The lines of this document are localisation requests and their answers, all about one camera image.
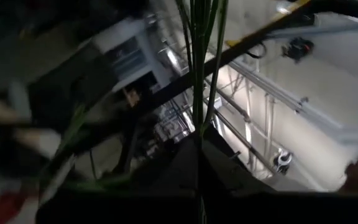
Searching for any white coiled cable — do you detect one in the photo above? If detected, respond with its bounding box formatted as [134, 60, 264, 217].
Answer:
[273, 148, 293, 167]

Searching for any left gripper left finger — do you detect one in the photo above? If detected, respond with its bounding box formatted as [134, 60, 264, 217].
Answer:
[129, 136, 200, 194]

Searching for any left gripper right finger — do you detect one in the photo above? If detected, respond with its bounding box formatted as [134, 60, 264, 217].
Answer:
[201, 126, 276, 195]

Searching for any yellow hanging cable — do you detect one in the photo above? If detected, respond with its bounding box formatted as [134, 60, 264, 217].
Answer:
[227, 0, 311, 47]

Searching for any black ceiling spotlight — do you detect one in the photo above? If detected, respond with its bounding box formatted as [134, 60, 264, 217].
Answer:
[280, 36, 315, 63]
[273, 161, 291, 175]

